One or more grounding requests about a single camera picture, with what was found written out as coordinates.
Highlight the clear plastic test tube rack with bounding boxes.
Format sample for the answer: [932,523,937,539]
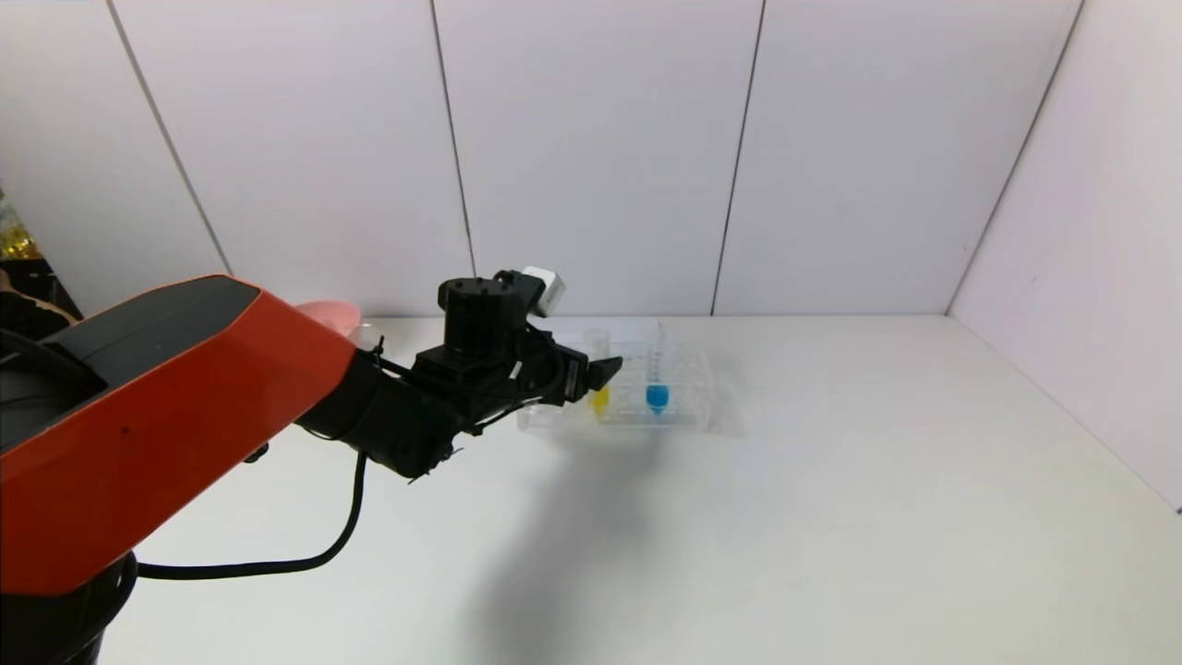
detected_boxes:
[515,337,714,432]

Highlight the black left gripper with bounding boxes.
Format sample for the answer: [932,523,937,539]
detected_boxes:
[515,330,623,406]

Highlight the test tube with yellow pigment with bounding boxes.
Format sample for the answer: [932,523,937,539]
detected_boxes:
[585,328,612,415]

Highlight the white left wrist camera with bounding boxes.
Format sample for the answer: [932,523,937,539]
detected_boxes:
[521,266,566,317]

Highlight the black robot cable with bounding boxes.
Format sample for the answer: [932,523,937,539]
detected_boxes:
[137,451,368,581]

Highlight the pink bowl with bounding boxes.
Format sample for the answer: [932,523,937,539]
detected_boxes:
[294,300,363,339]

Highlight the golden yellow objects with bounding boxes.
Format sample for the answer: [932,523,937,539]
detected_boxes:
[0,189,43,262]

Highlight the test tube with blue pigment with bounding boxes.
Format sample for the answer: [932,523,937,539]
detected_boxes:
[645,321,669,415]

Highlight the white paper sheet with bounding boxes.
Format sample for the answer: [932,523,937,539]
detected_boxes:
[540,320,661,345]

